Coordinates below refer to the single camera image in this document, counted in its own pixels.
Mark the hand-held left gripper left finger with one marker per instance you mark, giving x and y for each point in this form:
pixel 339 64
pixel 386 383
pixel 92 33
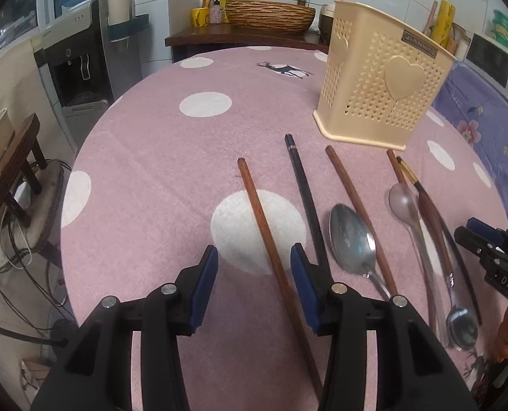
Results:
pixel 204 284

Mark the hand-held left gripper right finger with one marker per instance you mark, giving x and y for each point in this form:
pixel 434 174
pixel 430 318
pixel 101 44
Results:
pixel 305 293

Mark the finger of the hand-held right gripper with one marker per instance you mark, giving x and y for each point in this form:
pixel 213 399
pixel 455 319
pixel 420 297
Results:
pixel 472 242
pixel 483 226

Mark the large metal spoon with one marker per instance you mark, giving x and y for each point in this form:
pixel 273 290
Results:
pixel 350 239

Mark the black gold-banded chopstick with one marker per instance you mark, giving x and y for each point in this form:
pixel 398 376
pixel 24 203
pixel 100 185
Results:
pixel 301 180
pixel 408 173

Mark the beige plastic utensil holder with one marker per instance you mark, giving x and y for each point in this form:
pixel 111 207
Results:
pixel 365 72

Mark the purple floral cloth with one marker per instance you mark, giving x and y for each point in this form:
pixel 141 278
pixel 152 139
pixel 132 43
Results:
pixel 489 128

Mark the pink polka dot tablecloth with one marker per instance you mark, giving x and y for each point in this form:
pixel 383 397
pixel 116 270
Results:
pixel 151 158

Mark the white microwave oven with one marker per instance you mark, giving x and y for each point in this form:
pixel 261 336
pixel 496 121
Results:
pixel 500 62

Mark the yellow wrap roll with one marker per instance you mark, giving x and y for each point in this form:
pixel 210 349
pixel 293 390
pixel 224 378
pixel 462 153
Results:
pixel 445 21

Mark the small dark wooden stool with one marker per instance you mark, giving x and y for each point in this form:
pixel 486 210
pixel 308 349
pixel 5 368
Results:
pixel 12 167

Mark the dark wooden cabinet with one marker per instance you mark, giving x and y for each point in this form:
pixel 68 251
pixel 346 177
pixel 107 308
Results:
pixel 219 36

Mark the silver water dispenser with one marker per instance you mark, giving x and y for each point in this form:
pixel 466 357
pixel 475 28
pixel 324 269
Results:
pixel 78 60

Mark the white and brown rice cooker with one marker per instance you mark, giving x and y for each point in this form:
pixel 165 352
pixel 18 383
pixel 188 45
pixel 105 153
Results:
pixel 325 17

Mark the yellow mug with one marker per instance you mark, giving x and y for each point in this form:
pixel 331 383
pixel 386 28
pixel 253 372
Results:
pixel 198 17

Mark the teal plastic rack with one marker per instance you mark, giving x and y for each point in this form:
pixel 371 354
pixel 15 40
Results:
pixel 127 28

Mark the pink floral bottle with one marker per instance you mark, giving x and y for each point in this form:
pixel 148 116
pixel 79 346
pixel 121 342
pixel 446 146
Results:
pixel 216 13

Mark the woven pattern wash basin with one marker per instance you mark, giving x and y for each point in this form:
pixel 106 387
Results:
pixel 271 17

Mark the beige cloth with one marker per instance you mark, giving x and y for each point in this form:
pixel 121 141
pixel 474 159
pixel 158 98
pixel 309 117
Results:
pixel 5 77

